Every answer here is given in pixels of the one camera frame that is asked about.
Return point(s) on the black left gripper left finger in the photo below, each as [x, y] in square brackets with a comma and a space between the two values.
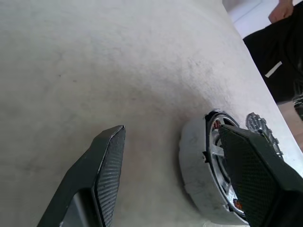
[94, 175]

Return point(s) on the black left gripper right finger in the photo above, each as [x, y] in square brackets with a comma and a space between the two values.
[258, 179]

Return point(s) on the silver spoked rotor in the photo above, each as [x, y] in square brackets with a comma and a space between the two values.
[216, 151]

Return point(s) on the grey motor housing copper windings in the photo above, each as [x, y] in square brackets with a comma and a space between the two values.
[191, 151]

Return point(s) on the bystander bare hand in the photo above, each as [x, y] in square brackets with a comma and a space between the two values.
[281, 10]

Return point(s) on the bystander in black clothing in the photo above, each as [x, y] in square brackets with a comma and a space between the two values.
[272, 47]

